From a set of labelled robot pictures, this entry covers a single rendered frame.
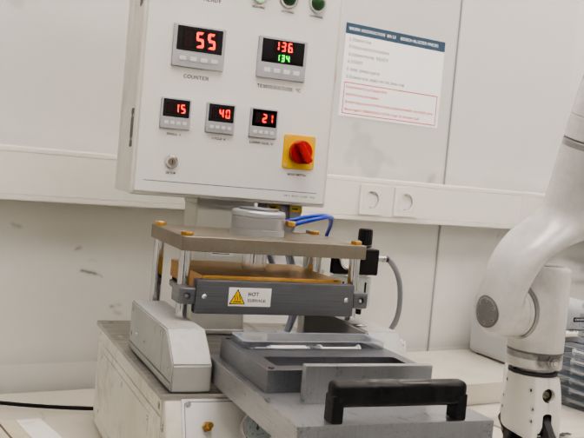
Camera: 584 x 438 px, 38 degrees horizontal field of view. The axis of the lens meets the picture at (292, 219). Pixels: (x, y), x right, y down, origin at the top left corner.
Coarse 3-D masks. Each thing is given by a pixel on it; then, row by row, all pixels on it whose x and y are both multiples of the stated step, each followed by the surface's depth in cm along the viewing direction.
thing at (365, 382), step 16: (336, 384) 81; (352, 384) 82; (368, 384) 82; (384, 384) 83; (400, 384) 84; (416, 384) 84; (432, 384) 85; (448, 384) 86; (464, 384) 86; (336, 400) 81; (352, 400) 82; (368, 400) 82; (384, 400) 83; (400, 400) 84; (416, 400) 84; (432, 400) 85; (448, 400) 86; (464, 400) 86; (336, 416) 81; (464, 416) 87
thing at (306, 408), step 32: (224, 384) 100; (320, 384) 88; (256, 416) 90; (288, 416) 83; (320, 416) 84; (352, 416) 85; (384, 416) 86; (416, 416) 87; (448, 416) 88; (480, 416) 89
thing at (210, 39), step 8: (184, 32) 131; (192, 32) 132; (200, 32) 132; (208, 32) 132; (184, 40) 131; (192, 40) 132; (200, 40) 132; (208, 40) 133; (216, 40) 133; (192, 48) 132; (200, 48) 132; (208, 48) 133; (216, 48) 133
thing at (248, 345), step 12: (252, 348) 100; (264, 348) 101; (276, 348) 101; (288, 348) 102; (300, 348) 102; (312, 348) 103; (324, 348) 103; (336, 348) 104; (348, 348) 105; (360, 348) 105; (372, 348) 106
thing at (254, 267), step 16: (256, 256) 124; (176, 272) 126; (192, 272) 118; (208, 272) 117; (224, 272) 119; (240, 272) 120; (256, 272) 122; (272, 272) 124; (288, 272) 125; (304, 272) 127
